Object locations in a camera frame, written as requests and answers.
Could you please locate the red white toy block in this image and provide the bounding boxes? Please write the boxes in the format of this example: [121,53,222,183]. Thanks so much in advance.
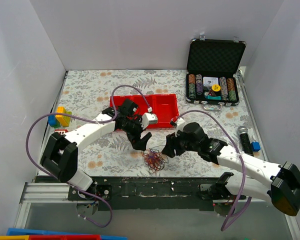
[54,129,68,135]

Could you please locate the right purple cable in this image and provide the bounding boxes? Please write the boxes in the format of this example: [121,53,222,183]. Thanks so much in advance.
[173,109,253,232]

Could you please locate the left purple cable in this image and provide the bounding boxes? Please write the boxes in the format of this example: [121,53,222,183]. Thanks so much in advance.
[26,84,153,228]

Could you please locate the yellow dealer chip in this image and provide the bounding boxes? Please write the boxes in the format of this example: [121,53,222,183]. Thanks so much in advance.
[211,84,221,92]

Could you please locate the playing card deck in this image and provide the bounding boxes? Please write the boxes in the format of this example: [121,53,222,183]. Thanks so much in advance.
[202,76,219,87]

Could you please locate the orange red wire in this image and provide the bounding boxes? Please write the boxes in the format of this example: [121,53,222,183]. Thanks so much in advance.
[142,149,169,176]

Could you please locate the small blue block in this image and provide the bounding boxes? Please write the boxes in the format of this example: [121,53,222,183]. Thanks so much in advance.
[251,141,261,152]

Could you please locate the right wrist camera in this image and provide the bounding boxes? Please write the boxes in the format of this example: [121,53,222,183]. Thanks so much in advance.
[170,117,186,137]

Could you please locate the purple cable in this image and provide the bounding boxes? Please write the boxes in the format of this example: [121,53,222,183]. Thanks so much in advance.
[173,109,253,232]
[26,84,153,228]

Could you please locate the teal card box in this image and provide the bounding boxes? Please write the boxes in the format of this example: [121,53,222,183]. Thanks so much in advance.
[206,95,222,101]

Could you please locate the blue toy brick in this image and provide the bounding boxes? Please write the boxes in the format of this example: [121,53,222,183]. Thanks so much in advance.
[48,115,60,129]

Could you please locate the red three-compartment tray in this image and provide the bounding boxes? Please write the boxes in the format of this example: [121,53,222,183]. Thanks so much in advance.
[102,94,179,131]

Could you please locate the yellow toy brick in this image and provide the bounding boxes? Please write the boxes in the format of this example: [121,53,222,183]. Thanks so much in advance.
[55,106,71,127]

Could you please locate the black microphone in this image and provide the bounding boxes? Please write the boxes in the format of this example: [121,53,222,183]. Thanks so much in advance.
[237,126,254,156]

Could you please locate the red storage bin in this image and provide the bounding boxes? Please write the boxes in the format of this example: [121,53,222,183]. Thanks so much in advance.
[28,234,101,240]

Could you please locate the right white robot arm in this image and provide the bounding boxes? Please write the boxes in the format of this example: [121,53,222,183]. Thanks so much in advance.
[162,119,300,217]

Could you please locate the black poker chip case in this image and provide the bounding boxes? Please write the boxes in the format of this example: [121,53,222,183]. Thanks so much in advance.
[185,38,246,111]

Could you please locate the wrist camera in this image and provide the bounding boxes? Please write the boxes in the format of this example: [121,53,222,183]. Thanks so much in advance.
[170,117,186,137]
[141,112,158,130]

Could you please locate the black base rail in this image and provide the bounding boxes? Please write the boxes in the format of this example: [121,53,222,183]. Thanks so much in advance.
[67,176,251,212]

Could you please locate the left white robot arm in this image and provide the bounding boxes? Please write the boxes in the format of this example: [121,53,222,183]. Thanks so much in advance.
[40,99,158,200]

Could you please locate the yellow storage bin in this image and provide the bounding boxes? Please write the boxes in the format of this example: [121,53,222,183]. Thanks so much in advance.
[0,235,30,240]

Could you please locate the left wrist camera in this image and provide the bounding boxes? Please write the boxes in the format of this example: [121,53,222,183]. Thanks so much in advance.
[141,112,158,130]

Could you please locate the blue storage bin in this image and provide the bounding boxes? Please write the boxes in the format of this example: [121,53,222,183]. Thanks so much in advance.
[6,228,128,240]

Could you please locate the green toy brick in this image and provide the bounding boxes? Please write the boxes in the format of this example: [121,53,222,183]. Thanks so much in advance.
[55,111,73,129]

